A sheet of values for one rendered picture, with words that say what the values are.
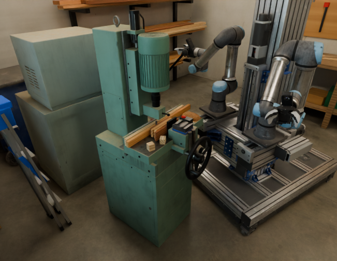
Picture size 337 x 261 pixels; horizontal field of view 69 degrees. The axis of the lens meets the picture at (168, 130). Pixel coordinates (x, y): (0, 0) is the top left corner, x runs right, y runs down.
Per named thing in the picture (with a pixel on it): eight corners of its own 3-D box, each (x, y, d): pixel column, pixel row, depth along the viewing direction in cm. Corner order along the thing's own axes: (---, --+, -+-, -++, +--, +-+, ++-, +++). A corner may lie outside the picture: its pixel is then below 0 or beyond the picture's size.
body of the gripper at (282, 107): (292, 127, 114) (296, 116, 122) (294, 110, 110) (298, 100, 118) (274, 125, 118) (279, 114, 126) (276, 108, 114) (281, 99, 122)
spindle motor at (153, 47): (157, 95, 141) (155, 38, 125) (134, 88, 150) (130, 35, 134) (175, 86, 153) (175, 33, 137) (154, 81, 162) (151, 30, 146)
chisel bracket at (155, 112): (159, 122, 157) (158, 110, 153) (143, 116, 165) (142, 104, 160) (166, 117, 162) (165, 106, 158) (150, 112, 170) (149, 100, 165)
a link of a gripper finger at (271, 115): (264, 128, 112) (279, 122, 115) (265, 116, 110) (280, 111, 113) (260, 126, 115) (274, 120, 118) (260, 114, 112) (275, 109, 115)
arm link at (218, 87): (208, 98, 206) (209, 83, 199) (217, 93, 214) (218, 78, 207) (220, 102, 199) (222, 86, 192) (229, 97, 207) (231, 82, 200)
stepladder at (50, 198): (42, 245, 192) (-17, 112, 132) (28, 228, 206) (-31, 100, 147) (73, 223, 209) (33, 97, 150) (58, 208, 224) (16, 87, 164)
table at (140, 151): (161, 172, 138) (161, 163, 134) (123, 153, 154) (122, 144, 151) (214, 128, 178) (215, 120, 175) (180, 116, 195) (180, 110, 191)
